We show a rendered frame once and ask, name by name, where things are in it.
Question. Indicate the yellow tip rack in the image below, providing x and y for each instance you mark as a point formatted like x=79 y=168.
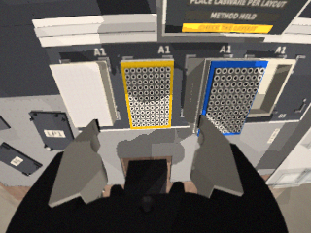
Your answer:
x=148 y=86

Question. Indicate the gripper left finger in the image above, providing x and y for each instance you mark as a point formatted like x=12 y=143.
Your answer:
x=74 y=177

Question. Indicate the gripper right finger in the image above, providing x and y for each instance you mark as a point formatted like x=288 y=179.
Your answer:
x=221 y=172

